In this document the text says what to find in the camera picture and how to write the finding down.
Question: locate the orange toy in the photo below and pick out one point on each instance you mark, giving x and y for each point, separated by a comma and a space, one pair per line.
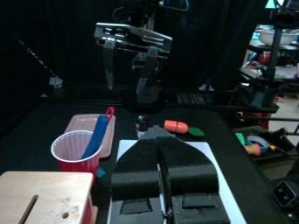
252, 149

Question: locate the orange toy carrot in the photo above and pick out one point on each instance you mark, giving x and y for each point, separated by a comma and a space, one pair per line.
175, 126

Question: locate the pink rectangular tray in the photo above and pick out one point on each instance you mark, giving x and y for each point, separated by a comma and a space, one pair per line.
83, 122

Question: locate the white bowl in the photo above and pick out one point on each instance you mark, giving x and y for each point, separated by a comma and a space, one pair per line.
278, 37

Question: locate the red plastic cup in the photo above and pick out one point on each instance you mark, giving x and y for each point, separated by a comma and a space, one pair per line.
73, 170

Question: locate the wooden box with slot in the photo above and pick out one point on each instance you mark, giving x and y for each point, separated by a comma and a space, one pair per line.
51, 192

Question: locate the blue utensil with red loop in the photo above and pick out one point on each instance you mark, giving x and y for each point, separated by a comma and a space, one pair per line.
97, 134

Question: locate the green toy carrot leaf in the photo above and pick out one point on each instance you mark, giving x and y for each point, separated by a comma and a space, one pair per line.
196, 131

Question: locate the green toy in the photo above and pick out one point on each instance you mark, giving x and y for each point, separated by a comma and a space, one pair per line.
240, 138

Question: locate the storage shelf rack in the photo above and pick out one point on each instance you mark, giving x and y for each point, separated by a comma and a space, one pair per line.
286, 71

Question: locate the white cloth clamp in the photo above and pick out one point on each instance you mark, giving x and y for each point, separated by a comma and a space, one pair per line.
55, 81

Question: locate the blue white tape roll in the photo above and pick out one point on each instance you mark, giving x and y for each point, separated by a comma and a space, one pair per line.
259, 142

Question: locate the black round cap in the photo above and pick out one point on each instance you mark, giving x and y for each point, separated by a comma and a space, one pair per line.
142, 122

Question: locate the white cutting board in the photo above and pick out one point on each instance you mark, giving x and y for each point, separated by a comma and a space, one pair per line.
126, 145

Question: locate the red container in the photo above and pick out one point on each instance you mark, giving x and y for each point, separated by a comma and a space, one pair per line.
264, 57

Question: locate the small teal tape piece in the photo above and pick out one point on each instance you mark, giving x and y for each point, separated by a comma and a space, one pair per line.
100, 172

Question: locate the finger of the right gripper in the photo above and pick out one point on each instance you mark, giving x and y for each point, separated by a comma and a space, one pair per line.
108, 67
147, 68

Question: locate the black panel with white text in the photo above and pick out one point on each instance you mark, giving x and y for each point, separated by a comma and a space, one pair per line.
191, 98

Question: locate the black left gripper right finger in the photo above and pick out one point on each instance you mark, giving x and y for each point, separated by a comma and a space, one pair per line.
191, 175

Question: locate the black stand with pole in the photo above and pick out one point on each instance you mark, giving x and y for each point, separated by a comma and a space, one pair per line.
259, 96

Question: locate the black bin of toys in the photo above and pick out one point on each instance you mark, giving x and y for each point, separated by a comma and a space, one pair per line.
278, 140

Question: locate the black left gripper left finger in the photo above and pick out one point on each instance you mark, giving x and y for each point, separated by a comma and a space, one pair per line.
134, 175

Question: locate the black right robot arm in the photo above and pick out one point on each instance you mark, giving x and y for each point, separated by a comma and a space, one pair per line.
147, 94

